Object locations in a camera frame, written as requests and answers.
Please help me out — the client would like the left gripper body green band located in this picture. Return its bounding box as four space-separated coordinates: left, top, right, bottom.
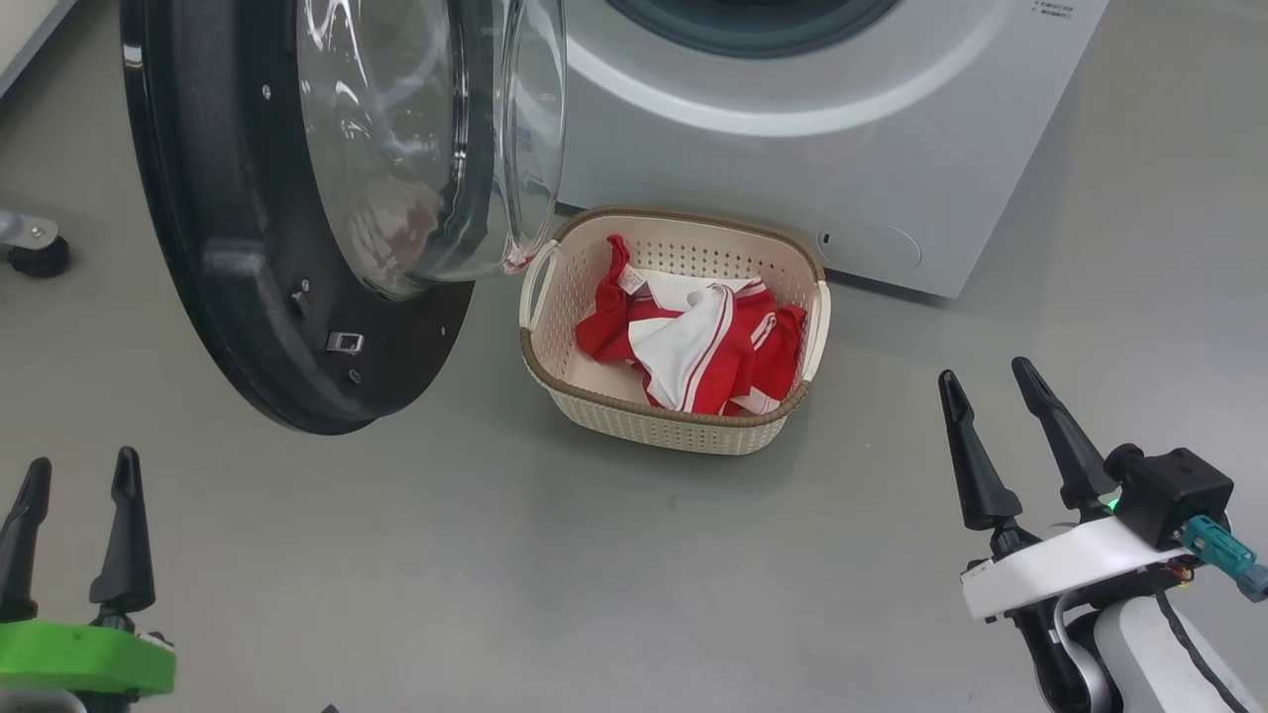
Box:
0 619 177 699

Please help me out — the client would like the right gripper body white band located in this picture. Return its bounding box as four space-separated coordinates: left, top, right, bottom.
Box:
959 515 1190 622

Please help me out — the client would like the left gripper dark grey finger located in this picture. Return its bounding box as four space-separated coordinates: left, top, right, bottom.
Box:
89 447 157 615
0 458 53 623

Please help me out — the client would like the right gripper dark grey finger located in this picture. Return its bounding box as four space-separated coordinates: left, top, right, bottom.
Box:
938 369 1023 531
1011 356 1118 511

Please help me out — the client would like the red and white garment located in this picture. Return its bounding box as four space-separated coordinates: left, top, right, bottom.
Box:
576 235 808 417

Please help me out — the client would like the round washing machine door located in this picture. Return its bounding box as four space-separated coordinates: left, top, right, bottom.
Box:
119 0 568 437

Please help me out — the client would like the cream perforated laundry basket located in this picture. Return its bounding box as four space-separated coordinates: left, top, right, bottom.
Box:
519 206 831 457

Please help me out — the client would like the white front-loading washing machine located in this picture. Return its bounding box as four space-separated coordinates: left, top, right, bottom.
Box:
555 0 1110 300

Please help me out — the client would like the black caster with metal foot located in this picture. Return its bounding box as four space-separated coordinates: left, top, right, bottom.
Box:
0 208 72 278

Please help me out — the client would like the white board panel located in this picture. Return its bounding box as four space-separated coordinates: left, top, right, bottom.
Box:
0 0 80 100

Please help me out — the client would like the teal cable connector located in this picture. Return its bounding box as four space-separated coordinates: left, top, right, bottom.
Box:
1179 515 1268 603

